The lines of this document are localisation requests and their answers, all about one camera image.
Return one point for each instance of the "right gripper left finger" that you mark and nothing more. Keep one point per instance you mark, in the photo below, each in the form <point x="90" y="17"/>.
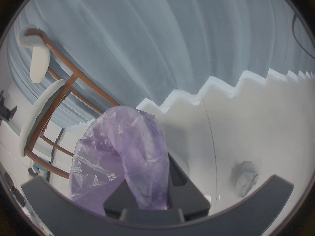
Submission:
<point x="118" y="200"/>

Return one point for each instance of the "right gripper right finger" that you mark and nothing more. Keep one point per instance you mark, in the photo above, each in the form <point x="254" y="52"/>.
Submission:
<point x="192" y="200"/>

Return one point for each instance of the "purple plastic bag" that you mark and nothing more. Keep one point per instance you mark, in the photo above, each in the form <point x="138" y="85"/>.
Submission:
<point x="137" y="151"/>

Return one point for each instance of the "crumpled white paper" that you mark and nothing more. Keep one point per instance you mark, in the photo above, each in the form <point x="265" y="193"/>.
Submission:
<point x="246" y="178"/>

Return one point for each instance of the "cream padded wooden chair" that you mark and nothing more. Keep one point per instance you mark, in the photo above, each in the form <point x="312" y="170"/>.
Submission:
<point x="39" y="58"/>

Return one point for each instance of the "blue-grey curtain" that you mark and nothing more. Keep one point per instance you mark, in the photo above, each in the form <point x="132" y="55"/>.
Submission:
<point x="147" y="33"/>

